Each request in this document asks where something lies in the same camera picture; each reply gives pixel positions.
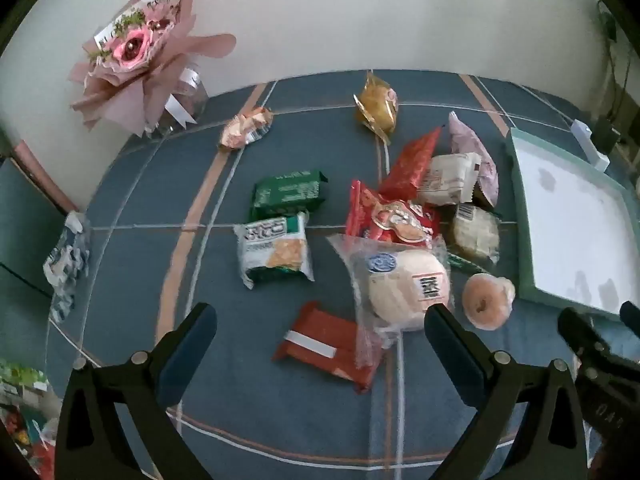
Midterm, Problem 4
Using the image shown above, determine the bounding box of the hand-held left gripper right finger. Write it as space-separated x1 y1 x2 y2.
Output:
424 304 588 480

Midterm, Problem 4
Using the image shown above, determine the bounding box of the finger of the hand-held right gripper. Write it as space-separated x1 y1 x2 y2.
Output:
556 306 608 361
619 301 640 338

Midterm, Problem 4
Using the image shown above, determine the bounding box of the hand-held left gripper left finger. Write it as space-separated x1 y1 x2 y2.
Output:
54 302 218 480

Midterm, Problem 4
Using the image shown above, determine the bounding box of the peach pudding cup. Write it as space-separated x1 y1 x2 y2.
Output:
461 273 516 332

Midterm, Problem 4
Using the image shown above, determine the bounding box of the clear bread bun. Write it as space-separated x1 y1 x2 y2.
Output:
327 234 453 366

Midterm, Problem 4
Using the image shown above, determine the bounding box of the teal-rimmed white tray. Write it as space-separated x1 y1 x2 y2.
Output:
505 127 640 318

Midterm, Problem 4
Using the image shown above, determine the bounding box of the beige cake packet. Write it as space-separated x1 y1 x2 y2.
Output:
444 203 502 275

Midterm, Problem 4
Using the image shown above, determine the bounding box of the white green cracker packet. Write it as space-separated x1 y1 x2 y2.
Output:
233 211 316 290

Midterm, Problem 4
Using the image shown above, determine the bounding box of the red orange striped packet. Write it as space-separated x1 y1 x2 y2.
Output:
271 301 383 393

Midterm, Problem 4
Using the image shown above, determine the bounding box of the red pictured snack packet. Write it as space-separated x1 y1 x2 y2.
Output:
345 180 442 248

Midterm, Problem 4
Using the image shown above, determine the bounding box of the pink white snack packet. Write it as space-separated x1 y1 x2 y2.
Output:
218 106 275 152

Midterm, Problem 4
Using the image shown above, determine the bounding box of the yellow snack packet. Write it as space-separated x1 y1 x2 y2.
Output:
353 71 399 146

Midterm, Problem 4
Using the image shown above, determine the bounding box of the white wrapped snack packet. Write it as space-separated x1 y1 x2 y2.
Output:
416 152 482 207

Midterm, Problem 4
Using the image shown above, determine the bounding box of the white power strip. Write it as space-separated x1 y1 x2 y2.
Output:
570 119 611 172

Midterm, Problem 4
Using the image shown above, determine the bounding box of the green snack packet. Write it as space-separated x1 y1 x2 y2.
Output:
250 169 328 222

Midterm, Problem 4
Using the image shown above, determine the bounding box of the pile of colourful packets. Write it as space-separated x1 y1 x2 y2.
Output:
0 357 63 476

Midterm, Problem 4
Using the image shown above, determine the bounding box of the plain red snack packet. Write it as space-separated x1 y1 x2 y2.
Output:
378 126 443 203

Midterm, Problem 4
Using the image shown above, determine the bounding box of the purple snack packet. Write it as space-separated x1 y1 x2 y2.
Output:
446 111 500 209

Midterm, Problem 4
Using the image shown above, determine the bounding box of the pink flower bouquet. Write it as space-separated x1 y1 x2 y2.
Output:
69 0 237 136

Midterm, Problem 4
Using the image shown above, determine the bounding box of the black cable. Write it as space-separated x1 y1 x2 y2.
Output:
597 0 632 121

